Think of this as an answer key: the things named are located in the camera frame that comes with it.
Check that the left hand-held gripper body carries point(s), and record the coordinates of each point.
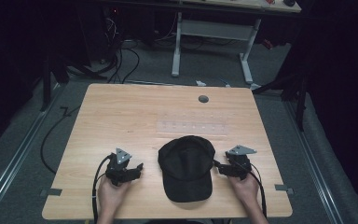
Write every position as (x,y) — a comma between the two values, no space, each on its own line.
(118,172)

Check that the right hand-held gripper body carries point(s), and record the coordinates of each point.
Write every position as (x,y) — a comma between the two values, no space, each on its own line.
(240,163)

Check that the person's left hand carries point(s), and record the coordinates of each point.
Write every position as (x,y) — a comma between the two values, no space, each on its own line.
(112,194)

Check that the person's right hand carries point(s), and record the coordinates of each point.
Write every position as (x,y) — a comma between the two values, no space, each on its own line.
(245,189)

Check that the black baseball cap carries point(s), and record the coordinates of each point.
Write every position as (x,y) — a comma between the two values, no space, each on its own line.
(186,168)

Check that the clear plastic strip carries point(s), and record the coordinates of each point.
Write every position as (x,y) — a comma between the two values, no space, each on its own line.
(192,127)

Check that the grey tape piece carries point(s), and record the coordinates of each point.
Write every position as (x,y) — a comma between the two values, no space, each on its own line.
(51,192)
(283,188)

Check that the grey round table grommet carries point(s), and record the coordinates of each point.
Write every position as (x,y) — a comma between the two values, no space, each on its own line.
(203,99)

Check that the white paper scrap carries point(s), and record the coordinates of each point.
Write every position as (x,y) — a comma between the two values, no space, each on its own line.
(200,83)

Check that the black stand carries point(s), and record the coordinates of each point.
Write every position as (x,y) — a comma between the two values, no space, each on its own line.
(47,84)
(300,99)

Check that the white-framed desk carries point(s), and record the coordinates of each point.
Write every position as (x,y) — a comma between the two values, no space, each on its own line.
(214,29)

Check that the black computer mouse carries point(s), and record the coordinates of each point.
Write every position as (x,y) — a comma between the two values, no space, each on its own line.
(289,2)

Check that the metal floor rail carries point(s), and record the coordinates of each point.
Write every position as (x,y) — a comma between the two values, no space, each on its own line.
(18,146)
(313,165)

